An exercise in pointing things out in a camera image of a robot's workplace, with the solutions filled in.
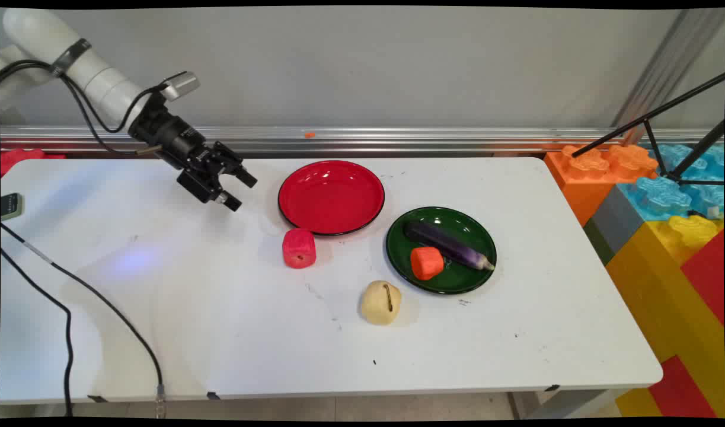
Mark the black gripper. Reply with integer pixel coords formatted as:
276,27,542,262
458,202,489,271
127,95,258,212

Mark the orange toy food chunk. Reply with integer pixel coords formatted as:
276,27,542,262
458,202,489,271
410,246,445,281

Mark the red toy food chunk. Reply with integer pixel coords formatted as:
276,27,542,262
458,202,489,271
282,228,317,270

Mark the red round plate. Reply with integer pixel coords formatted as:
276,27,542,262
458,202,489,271
277,160,386,237

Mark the purple toy eggplant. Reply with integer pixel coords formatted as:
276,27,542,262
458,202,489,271
404,220,496,272

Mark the red cloth item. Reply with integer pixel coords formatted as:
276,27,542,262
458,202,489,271
0,148,67,177

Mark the small grey green device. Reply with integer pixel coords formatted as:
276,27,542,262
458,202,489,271
0,192,24,222

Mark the green round plate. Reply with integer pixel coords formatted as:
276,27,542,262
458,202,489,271
385,206,497,295

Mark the orange giant building block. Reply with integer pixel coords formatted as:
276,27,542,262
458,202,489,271
544,144,660,228

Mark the dark green giant building block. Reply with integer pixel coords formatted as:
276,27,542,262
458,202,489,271
583,218,616,266

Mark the grey giant building block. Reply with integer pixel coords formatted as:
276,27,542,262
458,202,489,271
590,184,647,256

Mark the blue giant building block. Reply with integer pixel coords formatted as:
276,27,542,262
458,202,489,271
617,144,725,221

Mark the black tripod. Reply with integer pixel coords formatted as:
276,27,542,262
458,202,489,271
571,72,725,186

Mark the red giant building block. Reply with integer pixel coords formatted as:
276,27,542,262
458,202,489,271
648,355,720,419
680,230,725,327

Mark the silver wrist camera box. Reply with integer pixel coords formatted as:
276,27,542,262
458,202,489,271
160,71,200,102

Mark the aluminium frame rail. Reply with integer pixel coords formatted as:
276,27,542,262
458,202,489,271
0,125,724,158

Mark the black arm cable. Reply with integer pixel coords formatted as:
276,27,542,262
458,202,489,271
0,59,168,157

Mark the black table cable with connector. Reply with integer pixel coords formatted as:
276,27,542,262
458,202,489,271
0,222,167,418

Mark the thin black table cable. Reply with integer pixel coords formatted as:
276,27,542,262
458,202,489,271
0,248,74,418

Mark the white table leg frame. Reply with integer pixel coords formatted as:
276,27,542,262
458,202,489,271
507,388,631,420

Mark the aluminium frame post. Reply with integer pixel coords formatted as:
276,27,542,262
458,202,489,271
611,8,725,146

